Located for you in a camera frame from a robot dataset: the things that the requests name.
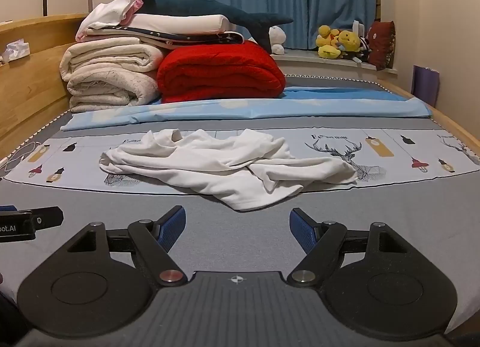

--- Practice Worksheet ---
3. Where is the red folded blanket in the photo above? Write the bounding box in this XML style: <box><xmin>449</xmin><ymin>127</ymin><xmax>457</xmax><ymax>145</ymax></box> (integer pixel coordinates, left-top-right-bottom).
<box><xmin>156</xmin><ymin>40</ymin><xmax>287</xmax><ymax>104</ymax></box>

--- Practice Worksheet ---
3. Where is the white and pink cloth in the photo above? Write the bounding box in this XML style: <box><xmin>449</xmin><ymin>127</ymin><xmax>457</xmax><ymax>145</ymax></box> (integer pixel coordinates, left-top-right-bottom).
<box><xmin>75</xmin><ymin>0</ymin><xmax>145</xmax><ymax>42</ymax></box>

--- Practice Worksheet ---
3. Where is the grey window seat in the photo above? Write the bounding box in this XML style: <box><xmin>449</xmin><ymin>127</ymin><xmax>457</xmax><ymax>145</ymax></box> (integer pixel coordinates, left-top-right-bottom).
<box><xmin>272</xmin><ymin>48</ymin><xmax>398</xmax><ymax>74</ymax></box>

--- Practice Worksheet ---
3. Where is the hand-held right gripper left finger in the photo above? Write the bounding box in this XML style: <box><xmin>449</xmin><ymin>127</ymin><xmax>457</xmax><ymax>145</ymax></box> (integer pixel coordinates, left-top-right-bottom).
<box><xmin>65</xmin><ymin>205</ymin><xmax>189</xmax><ymax>288</ymax></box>

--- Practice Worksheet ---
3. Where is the tissue box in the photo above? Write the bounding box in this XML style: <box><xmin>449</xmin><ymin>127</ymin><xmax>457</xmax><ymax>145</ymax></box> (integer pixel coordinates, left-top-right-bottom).
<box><xmin>1</xmin><ymin>41</ymin><xmax>31</xmax><ymax>62</ymax></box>

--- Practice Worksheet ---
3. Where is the white folded pillow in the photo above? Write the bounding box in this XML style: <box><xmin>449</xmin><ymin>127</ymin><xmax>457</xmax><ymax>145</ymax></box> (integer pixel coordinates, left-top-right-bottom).
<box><xmin>125</xmin><ymin>13</ymin><xmax>235</xmax><ymax>35</ymax></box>

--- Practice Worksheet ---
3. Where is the white shirt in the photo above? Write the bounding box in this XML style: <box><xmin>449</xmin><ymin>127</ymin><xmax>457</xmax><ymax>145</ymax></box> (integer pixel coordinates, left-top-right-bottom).
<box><xmin>98</xmin><ymin>128</ymin><xmax>359</xmax><ymax>212</ymax></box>

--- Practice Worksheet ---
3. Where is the beige fleece folded blanket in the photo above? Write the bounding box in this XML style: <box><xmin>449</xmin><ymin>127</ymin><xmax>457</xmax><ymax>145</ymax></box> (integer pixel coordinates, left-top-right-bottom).
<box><xmin>67</xmin><ymin>68</ymin><xmax>163</xmax><ymax>114</ymax></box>

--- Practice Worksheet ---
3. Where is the dark star patterned quilt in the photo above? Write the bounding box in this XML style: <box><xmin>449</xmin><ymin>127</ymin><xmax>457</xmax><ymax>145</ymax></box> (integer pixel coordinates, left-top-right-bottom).
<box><xmin>80</xmin><ymin>28</ymin><xmax>245</xmax><ymax>50</ymax></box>

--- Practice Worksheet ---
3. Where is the striped dark plush toy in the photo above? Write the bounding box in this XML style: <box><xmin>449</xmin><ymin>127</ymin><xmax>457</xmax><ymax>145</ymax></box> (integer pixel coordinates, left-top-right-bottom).
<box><xmin>340</xmin><ymin>37</ymin><xmax>373</xmax><ymax>65</ymax></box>

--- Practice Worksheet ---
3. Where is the dark red cushion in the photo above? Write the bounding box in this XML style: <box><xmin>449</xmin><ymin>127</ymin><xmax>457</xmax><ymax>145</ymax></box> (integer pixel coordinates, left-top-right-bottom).
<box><xmin>365</xmin><ymin>20</ymin><xmax>397</xmax><ymax>71</ymax></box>

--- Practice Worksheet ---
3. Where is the dark blue shark plush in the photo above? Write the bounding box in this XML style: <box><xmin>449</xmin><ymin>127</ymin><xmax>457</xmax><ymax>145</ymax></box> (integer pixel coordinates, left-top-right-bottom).
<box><xmin>137</xmin><ymin>0</ymin><xmax>295</xmax><ymax>53</ymax></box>

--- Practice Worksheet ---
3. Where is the yellow plush toy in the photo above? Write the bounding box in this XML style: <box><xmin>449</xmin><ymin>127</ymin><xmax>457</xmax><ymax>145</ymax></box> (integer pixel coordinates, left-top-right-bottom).
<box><xmin>316</xmin><ymin>25</ymin><xmax>342</xmax><ymax>59</ymax></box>
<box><xmin>336</xmin><ymin>30</ymin><xmax>362</xmax><ymax>56</ymax></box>

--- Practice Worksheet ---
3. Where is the white plush toy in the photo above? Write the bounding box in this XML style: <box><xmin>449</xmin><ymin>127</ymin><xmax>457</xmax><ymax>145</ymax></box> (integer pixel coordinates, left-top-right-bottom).
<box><xmin>268</xmin><ymin>25</ymin><xmax>287</xmax><ymax>56</ymax></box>

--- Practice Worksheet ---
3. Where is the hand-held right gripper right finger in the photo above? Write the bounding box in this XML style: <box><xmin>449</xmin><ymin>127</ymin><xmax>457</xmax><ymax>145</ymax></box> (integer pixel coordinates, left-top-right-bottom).
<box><xmin>287</xmin><ymin>207</ymin><xmax>413</xmax><ymax>288</ymax></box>

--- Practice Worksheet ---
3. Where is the purple bag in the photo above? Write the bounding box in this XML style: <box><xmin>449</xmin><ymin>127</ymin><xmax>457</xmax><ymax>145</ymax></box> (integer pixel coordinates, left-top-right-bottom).
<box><xmin>411</xmin><ymin>65</ymin><xmax>440</xmax><ymax>107</ymax></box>

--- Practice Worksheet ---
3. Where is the cream folded blanket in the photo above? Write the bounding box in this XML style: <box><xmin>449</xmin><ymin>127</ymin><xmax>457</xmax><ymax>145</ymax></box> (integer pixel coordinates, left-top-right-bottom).
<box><xmin>59</xmin><ymin>37</ymin><xmax>167</xmax><ymax>82</ymax></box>

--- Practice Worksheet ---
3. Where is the light blue sheet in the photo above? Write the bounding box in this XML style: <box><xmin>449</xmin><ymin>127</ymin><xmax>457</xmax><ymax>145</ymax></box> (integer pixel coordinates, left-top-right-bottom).
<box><xmin>60</xmin><ymin>86</ymin><xmax>433</xmax><ymax>132</ymax></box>

